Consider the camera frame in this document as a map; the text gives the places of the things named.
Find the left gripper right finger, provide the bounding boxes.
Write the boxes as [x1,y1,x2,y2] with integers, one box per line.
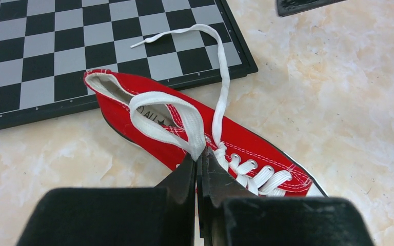
[196,147,373,245]

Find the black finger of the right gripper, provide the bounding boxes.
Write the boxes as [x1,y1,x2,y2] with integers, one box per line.
[275,0,344,17]

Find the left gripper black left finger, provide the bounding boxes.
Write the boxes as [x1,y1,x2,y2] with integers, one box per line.
[18,155,196,245]

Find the red canvas sneaker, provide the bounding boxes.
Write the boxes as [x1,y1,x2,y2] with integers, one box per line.
[83,24,329,198]

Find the black grey checkerboard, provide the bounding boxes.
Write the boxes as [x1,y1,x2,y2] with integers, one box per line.
[0,0,258,129]

